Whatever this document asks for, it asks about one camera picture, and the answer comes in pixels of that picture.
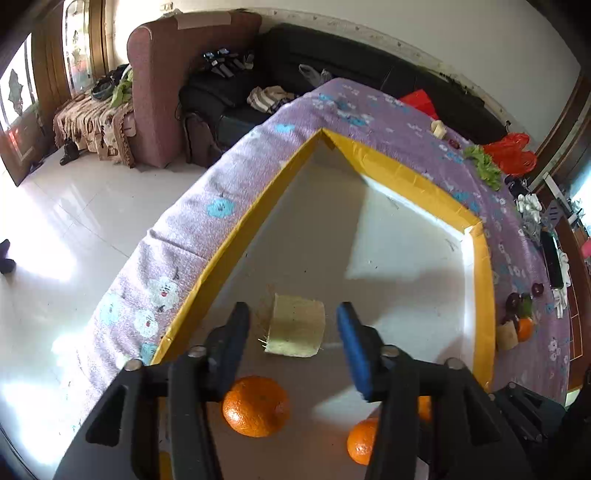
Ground dark red plum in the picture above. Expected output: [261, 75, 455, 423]
[505, 292, 522, 315]
[531, 283, 544, 298]

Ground pale sugarcane chunk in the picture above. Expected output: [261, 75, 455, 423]
[262, 294, 327, 358]
[496, 320, 519, 351]

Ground orange mandarin with leaf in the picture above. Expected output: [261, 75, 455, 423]
[517, 317, 535, 343]

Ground black smartphone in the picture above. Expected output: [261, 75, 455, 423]
[540, 230, 564, 289]

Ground yellow-edged white tray box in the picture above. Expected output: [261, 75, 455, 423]
[158, 139, 495, 479]

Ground white cloth gloves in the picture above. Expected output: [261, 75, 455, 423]
[515, 194, 543, 225]

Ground green lettuce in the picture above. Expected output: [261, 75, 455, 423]
[463, 145, 502, 191]

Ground red plastic bag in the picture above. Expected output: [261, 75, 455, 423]
[483, 132, 537, 177]

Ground purple floral tablecloth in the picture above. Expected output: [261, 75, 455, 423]
[68, 77, 572, 407]

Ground small pale food piece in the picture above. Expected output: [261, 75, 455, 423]
[431, 120, 447, 140]

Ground patterned blanket bench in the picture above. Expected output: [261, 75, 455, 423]
[52, 93, 136, 168]

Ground red box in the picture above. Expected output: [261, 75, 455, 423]
[400, 89, 439, 120]

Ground striped cloth on sofa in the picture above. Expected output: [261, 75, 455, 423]
[246, 86, 296, 114]

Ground black leather sofa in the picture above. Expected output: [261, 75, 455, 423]
[177, 23, 507, 167]

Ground maroon armchair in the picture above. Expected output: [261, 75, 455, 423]
[126, 10, 263, 168]

